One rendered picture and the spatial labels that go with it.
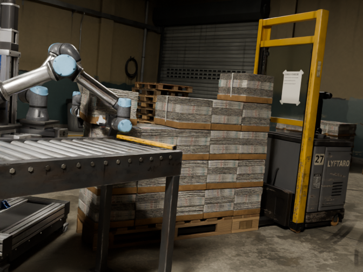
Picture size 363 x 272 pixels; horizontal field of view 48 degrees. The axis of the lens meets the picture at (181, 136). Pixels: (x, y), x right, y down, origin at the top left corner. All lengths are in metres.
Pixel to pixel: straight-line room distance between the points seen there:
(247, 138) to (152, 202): 0.93
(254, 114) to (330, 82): 6.14
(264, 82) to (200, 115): 0.66
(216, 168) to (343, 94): 6.36
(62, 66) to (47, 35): 7.82
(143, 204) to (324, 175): 1.69
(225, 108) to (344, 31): 6.53
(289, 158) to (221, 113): 0.98
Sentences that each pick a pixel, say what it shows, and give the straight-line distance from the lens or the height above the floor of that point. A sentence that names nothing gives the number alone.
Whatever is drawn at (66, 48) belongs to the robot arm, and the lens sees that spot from 3.09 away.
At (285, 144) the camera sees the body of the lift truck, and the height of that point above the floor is 0.70.
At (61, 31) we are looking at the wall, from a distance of 10.28.
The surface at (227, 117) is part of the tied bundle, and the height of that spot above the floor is 0.94.
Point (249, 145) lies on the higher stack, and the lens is 3.30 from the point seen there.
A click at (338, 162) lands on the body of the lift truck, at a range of 3.89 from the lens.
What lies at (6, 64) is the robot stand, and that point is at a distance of 2.70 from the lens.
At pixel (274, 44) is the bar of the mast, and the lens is 3.87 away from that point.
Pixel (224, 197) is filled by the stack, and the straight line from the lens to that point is 3.25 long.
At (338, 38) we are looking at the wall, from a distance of 9.43.
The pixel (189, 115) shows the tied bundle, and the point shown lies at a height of 0.93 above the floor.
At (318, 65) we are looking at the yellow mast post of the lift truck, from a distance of 3.51.
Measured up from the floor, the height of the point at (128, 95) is 1.04.
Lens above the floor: 1.07
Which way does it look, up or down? 6 degrees down
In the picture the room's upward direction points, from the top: 5 degrees clockwise
